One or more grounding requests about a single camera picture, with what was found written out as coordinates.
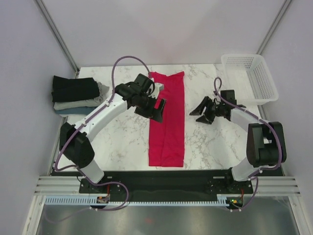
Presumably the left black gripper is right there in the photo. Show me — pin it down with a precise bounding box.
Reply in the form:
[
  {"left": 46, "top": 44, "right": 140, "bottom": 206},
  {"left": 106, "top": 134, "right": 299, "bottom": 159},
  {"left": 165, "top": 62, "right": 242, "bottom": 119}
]
[{"left": 134, "top": 93, "right": 166, "bottom": 123}]

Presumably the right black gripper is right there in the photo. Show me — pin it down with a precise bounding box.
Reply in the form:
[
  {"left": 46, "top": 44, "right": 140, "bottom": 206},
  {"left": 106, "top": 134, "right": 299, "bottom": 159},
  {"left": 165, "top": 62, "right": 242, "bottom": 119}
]
[{"left": 189, "top": 95, "right": 224, "bottom": 124}]

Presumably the red t shirt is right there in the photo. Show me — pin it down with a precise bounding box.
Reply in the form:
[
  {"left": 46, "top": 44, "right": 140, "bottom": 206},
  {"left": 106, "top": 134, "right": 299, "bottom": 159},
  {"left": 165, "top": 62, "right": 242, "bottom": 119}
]
[{"left": 148, "top": 71, "right": 185, "bottom": 167}]

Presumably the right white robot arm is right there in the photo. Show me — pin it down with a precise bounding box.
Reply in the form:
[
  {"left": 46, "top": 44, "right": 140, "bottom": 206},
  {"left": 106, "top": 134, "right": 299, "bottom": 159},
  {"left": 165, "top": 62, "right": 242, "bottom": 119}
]
[{"left": 189, "top": 90, "right": 287, "bottom": 193}]

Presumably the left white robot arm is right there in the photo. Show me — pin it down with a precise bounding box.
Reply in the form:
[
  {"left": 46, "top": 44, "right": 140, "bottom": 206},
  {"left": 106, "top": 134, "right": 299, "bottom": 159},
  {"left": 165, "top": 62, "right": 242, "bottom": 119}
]
[{"left": 59, "top": 74, "right": 166, "bottom": 192}]

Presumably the white plastic basket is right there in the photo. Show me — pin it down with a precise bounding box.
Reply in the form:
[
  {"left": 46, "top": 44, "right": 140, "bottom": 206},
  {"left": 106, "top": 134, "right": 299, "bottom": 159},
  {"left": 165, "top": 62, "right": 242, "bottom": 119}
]
[{"left": 221, "top": 54, "right": 279, "bottom": 105}]

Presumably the folded blue t shirt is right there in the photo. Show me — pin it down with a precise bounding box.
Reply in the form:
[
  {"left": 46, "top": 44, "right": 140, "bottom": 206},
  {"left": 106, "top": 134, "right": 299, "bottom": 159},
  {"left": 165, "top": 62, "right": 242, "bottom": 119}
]
[{"left": 55, "top": 107, "right": 96, "bottom": 117}]

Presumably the folded black t shirt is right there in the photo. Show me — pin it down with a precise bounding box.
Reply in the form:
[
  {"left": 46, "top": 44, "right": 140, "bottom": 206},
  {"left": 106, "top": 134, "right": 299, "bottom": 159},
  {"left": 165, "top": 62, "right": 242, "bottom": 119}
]
[{"left": 51, "top": 76, "right": 100, "bottom": 103}]

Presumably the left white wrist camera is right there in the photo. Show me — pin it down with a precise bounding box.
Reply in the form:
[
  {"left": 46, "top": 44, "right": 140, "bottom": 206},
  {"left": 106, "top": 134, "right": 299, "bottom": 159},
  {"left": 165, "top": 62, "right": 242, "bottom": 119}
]
[{"left": 150, "top": 83, "right": 164, "bottom": 97}]

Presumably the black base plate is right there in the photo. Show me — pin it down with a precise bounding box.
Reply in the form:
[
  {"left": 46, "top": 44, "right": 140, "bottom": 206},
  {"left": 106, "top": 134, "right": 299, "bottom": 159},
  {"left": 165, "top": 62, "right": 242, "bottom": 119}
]
[{"left": 79, "top": 170, "right": 253, "bottom": 202}]

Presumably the aluminium rail profile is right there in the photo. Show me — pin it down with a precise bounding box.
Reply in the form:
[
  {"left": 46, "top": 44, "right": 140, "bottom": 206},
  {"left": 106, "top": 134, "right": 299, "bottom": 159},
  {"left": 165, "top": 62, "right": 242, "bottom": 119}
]
[{"left": 34, "top": 176, "right": 81, "bottom": 196}]

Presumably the left aluminium frame post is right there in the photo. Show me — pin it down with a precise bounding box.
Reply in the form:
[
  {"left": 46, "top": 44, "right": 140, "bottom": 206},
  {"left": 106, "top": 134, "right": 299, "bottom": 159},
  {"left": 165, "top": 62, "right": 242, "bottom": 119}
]
[{"left": 34, "top": 0, "right": 80, "bottom": 75}]

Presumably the aluminium frame post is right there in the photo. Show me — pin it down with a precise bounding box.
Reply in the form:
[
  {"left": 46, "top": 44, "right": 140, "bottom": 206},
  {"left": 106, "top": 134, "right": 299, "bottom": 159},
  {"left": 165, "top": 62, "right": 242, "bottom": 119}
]
[
  {"left": 34, "top": 0, "right": 80, "bottom": 75},
  {"left": 256, "top": 0, "right": 293, "bottom": 55}
]

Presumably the white slotted cable duct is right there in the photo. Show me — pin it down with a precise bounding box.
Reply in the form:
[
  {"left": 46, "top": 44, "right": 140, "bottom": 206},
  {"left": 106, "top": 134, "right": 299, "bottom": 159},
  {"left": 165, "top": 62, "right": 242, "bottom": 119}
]
[{"left": 44, "top": 194, "right": 225, "bottom": 206}]

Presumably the right aluminium frame post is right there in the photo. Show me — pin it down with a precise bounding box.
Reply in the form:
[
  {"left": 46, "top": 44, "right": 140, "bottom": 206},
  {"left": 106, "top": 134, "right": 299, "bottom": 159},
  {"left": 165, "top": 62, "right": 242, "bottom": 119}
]
[{"left": 256, "top": 0, "right": 293, "bottom": 55}]

